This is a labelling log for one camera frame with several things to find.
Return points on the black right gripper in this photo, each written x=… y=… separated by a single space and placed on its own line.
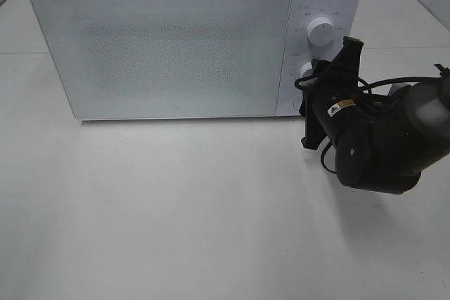
x=329 y=106

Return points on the round microwave door button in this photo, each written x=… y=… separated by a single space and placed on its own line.
x=297 y=103

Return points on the white microwave knob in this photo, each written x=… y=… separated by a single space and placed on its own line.
x=320 y=30
x=306 y=72

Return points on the white microwave door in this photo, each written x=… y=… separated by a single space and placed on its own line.
x=149 y=59

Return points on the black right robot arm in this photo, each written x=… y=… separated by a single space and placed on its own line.
x=385 y=133

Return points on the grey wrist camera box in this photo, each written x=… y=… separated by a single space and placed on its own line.
x=397 y=87

